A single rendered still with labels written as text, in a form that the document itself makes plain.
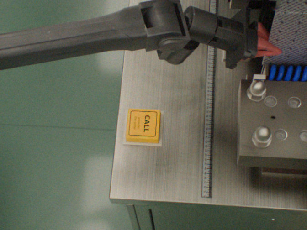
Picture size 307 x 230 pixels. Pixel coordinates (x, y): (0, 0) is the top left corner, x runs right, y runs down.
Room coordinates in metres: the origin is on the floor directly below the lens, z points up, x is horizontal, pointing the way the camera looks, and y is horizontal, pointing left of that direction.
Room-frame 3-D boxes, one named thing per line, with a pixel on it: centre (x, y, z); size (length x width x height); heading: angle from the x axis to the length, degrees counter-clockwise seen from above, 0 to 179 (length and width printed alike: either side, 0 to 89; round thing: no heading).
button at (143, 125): (0.51, 0.03, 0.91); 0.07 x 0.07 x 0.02; 80
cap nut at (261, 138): (0.40, -0.20, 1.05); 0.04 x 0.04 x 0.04
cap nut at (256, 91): (0.50, -0.20, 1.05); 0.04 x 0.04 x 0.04
